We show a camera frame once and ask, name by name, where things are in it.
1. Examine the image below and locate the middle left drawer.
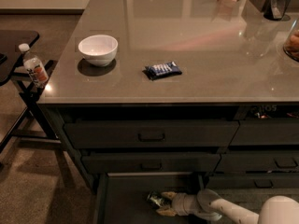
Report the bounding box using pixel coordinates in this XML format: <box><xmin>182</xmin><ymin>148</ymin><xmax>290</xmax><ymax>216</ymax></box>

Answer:
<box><xmin>81</xmin><ymin>152</ymin><xmax>221</xmax><ymax>174</ymax></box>

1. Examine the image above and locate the clear plastic water bottle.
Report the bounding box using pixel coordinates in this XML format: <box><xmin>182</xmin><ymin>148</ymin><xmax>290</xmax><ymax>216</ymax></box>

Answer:
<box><xmin>19</xmin><ymin>43</ymin><xmax>49</xmax><ymax>88</ymax></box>

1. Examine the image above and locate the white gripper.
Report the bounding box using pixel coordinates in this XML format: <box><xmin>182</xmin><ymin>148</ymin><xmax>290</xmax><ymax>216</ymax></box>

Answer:
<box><xmin>156</xmin><ymin>191</ymin><xmax>199</xmax><ymax>217</ymax></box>

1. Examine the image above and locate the glass jar with snacks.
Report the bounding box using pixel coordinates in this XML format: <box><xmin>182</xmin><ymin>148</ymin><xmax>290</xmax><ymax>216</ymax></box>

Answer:
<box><xmin>283</xmin><ymin>19</ymin><xmax>299</xmax><ymax>62</ymax></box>

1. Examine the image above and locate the dark metal pitcher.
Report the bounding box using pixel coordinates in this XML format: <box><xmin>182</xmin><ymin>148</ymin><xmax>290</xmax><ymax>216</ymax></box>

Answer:
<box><xmin>263</xmin><ymin>0</ymin><xmax>291</xmax><ymax>21</ymax></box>

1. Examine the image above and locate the bottom right drawer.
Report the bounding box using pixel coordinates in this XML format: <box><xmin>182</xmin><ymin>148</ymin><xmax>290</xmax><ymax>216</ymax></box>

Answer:
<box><xmin>206</xmin><ymin>173</ymin><xmax>299</xmax><ymax>189</ymax></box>

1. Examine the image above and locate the middle right drawer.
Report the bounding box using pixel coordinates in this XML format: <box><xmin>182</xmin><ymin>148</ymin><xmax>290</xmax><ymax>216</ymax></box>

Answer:
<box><xmin>216</xmin><ymin>151</ymin><xmax>299</xmax><ymax>173</ymax></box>

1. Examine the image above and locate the top left drawer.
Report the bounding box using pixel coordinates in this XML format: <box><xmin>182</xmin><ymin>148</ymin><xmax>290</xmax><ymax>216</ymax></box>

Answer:
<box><xmin>64</xmin><ymin>119</ymin><xmax>238</xmax><ymax>148</ymax></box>

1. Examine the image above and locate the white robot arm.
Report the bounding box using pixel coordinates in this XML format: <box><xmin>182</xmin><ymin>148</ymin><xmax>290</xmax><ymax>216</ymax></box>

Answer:
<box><xmin>156</xmin><ymin>189</ymin><xmax>299</xmax><ymax>224</ymax></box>

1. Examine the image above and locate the chip bag in drawer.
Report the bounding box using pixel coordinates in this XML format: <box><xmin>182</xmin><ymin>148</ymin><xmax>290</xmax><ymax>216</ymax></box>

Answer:
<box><xmin>248</xmin><ymin>105</ymin><xmax>299</xmax><ymax>119</ymax></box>

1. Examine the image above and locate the blue snack bar wrapper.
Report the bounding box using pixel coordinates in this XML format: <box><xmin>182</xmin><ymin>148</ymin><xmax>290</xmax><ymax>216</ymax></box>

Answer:
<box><xmin>144</xmin><ymin>62</ymin><xmax>182</xmax><ymax>80</ymax></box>

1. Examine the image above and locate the open bottom left drawer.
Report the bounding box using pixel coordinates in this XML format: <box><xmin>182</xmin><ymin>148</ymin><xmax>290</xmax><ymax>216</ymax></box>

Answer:
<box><xmin>93</xmin><ymin>175</ymin><xmax>208</xmax><ymax>224</ymax></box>

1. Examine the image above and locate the top right drawer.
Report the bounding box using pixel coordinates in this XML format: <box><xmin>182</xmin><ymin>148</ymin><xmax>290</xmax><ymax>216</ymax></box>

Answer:
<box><xmin>231</xmin><ymin>119</ymin><xmax>299</xmax><ymax>146</ymax></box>

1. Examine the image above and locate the white ceramic bowl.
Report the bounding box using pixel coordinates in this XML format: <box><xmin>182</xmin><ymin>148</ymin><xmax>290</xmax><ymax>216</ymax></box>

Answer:
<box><xmin>78</xmin><ymin>35</ymin><xmax>119</xmax><ymax>66</ymax></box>

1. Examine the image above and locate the dark side table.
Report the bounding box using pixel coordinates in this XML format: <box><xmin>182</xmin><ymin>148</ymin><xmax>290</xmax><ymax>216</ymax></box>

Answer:
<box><xmin>0</xmin><ymin>30</ymin><xmax>57</xmax><ymax>151</ymax></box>

